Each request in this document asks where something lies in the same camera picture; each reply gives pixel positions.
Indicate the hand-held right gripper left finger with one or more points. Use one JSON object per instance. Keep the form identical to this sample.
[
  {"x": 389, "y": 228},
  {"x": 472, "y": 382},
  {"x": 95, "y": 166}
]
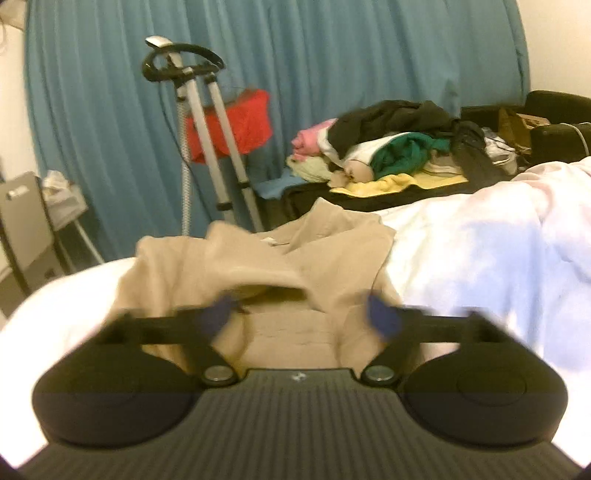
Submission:
[{"x": 215, "y": 317}]

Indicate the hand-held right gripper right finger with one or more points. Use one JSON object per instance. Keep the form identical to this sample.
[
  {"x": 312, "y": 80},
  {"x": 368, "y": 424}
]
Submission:
[{"x": 382, "y": 318}]

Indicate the beige garment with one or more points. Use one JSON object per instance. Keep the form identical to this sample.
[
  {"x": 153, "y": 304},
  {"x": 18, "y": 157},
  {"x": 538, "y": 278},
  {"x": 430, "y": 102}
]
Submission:
[{"x": 323, "y": 258}]

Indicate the pile of mixed clothes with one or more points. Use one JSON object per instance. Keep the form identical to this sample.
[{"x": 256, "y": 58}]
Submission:
[{"x": 397, "y": 147}]

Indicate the white duvet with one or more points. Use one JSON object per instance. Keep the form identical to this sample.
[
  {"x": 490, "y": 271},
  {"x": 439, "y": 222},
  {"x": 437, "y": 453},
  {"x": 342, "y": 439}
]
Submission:
[{"x": 508, "y": 249}]

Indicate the white bed sheet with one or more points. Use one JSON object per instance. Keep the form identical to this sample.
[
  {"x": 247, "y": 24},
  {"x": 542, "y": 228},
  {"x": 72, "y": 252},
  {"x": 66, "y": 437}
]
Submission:
[{"x": 55, "y": 300}]

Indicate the white side table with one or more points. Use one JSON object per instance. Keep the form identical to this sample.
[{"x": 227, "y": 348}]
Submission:
[{"x": 69, "y": 212}]

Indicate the garment steamer stand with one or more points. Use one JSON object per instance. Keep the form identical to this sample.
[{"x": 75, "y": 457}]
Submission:
[{"x": 203, "y": 124}]

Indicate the red cloth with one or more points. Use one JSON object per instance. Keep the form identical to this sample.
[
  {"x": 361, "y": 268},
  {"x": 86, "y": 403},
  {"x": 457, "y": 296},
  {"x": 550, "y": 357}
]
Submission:
[{"x": 240, "y": 124}]

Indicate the grey cabinet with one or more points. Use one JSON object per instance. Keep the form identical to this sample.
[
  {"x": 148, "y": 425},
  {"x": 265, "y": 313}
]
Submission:
[{"x": 25, "y": 230}]

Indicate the cardboard box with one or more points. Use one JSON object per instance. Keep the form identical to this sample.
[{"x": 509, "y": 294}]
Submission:
[{"x": 519, "y": 124}]

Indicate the blue curtain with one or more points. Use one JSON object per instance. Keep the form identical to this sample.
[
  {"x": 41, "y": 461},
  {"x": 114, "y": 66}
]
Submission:
[{"x": 295, "y": 69}]

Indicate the black sofa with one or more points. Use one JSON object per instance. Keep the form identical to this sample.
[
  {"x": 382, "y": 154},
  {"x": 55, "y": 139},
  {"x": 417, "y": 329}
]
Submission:
[{"x": 561, "y": 124}]

